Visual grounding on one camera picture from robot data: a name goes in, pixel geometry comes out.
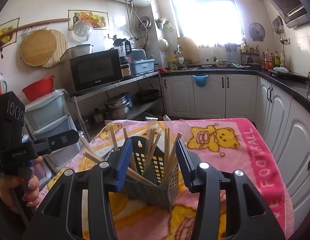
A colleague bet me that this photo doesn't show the chopsticks pair crossing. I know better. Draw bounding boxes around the chopsticks pair crossing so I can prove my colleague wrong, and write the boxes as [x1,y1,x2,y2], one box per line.
[159,132,182,187]

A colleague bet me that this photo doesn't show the blue hanging trash bin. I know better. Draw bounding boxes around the blue hanging trash bin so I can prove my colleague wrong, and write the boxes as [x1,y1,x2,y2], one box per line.
[192,74,208,88]

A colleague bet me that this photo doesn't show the plastic drawer cabinet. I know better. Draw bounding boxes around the plastic drawer cabinet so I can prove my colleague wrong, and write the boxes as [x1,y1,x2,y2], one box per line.
[25,89,80,173]

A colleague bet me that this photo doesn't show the round bamboo tray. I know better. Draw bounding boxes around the round bamboo tray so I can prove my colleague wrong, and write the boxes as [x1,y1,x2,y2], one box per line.
[21,29,57,67]

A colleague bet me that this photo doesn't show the steel shelf rack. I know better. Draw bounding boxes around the steel shelf rack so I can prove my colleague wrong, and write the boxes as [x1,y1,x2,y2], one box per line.
[70,71,166,141]

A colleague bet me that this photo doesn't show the steel stock pot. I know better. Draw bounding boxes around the steel stock pot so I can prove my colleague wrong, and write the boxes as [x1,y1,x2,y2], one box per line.
[104,94,130,120]

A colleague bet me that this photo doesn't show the blue plastic dish box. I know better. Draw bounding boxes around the blue plastic dish box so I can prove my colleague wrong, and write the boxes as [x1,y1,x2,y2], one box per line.
[130,59,154,75]

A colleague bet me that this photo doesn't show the black blender jug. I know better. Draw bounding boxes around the black blender jug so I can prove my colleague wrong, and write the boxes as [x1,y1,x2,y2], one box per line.
[113,38,131,57]

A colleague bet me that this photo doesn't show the wooden cutting board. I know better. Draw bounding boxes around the wooden cutting board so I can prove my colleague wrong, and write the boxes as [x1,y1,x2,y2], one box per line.
[177,37,200,64]

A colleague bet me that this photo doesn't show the black range hood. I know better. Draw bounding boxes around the black range hood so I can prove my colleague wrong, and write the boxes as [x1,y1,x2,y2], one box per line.
[268,0,310,28]

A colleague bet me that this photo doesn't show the person left hand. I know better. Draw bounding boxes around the person left hand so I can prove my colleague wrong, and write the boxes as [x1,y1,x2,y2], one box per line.
[0,164,40,217]

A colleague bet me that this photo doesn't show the black microwave oven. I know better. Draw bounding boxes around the black microwave oven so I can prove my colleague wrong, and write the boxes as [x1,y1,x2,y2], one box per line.
[59,49,123,95]

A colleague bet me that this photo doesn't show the small wall fan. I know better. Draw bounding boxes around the small wall fan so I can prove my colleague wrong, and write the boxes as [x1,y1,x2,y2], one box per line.
[249,22,266,42]

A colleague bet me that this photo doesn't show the dark green utensil basket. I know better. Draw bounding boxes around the dark green utensil basket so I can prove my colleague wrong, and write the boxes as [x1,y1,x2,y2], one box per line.
[120,136,179,210]

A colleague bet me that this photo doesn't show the pink cartoon bear blanket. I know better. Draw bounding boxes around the pink cartoon bear blanket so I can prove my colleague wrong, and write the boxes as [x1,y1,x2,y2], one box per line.
[37,117,295,240]

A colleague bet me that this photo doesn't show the red plastic basin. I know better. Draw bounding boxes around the red plastic basin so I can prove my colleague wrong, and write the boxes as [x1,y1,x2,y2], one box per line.
[22,75,54,102]

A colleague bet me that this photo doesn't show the chopsticks pair long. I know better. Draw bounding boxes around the chopsticks pair long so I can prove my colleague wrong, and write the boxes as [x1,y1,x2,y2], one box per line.
[144,117,162,170]

